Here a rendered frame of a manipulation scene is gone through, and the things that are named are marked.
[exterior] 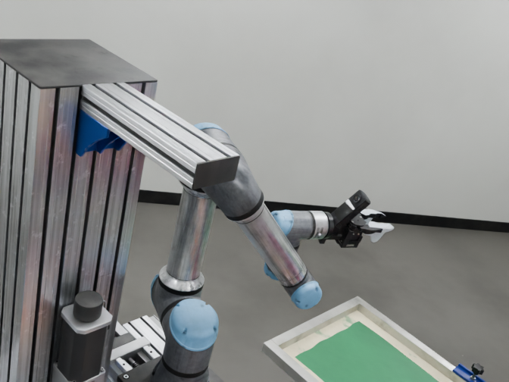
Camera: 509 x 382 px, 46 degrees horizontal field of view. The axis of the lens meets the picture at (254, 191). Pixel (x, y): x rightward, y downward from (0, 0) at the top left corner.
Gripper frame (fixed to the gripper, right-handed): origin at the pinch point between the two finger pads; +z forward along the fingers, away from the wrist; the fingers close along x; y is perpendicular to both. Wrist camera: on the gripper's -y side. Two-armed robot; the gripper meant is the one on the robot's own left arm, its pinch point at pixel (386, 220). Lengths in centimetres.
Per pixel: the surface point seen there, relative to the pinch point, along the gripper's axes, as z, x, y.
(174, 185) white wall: 43, -269, 188
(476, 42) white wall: 259, -263, 30
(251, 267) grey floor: 81, -179, 193
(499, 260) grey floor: 325, -179, 192
